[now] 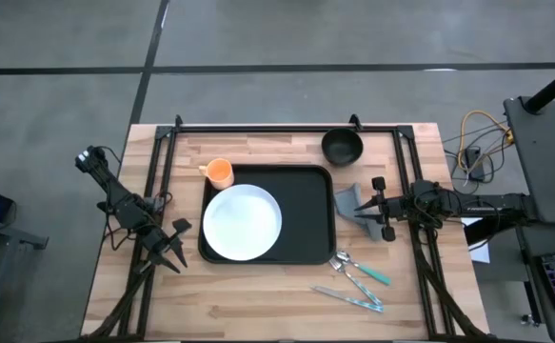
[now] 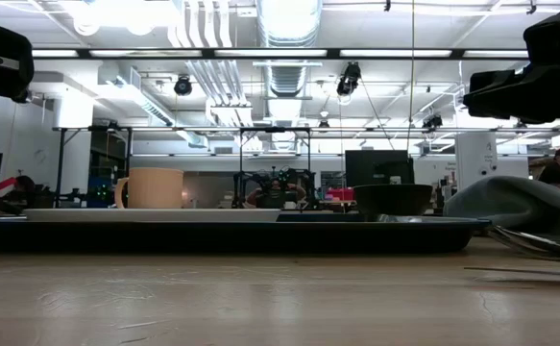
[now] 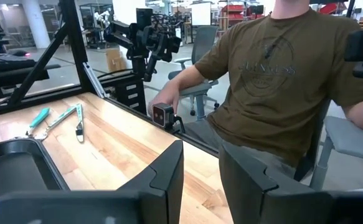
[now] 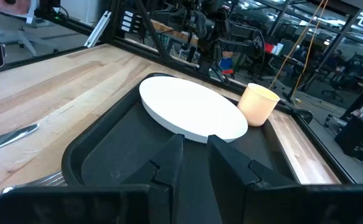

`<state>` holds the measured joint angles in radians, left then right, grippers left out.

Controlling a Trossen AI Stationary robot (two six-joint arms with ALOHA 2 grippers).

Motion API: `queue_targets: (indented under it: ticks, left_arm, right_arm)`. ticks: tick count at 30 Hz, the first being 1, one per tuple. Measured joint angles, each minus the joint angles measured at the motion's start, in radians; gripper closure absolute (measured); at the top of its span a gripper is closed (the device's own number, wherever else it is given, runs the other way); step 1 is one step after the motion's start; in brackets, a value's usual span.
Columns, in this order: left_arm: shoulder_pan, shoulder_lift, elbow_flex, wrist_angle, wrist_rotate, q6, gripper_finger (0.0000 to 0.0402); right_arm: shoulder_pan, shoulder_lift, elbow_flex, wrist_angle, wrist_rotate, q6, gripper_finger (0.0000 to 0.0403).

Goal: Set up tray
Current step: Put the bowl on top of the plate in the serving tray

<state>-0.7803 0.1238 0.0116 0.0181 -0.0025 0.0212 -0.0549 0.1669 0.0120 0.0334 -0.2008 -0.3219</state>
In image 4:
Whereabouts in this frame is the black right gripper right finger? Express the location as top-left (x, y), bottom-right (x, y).
top-left (206, 134), bottom-right (300, 224)

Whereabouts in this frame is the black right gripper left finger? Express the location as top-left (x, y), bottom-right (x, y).
top-left (121, 133), bottom-right (185, 224)

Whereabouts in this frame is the black plastic tray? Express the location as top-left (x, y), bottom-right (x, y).
top-left (61, 72), bottom-right (314, 187)

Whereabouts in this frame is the white round plate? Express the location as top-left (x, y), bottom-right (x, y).
top-left (139, 76), bottom-right (249, 144)

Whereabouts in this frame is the orange cup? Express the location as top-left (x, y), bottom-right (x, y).
top-left (237, 82), bottom-right (281, 128)

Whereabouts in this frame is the fork with patterned handle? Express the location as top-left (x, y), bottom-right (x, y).
top-left (0, 171), bottom-right (68, 206)

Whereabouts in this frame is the knife with patterned handle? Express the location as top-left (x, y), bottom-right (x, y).
top-left (0, 123), bottom-right (40, 156)

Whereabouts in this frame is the computer with blue light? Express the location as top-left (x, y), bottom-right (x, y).
top-left (333, 114), bottom-right (363, 161)

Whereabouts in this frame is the white aluminium bar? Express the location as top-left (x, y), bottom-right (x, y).
top-left (83, 11), bottom-right (112, 49)

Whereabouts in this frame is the grey office chair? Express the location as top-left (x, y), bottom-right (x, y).
top-left (0, 24), bottom-right (59, 58)

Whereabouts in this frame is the person's hand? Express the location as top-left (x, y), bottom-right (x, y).
top-left (0, 0), bottom-right (32, 16)

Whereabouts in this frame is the hanging yellow cable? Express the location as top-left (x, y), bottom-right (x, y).
top-left (268, 0), bottom-right (330, 102)

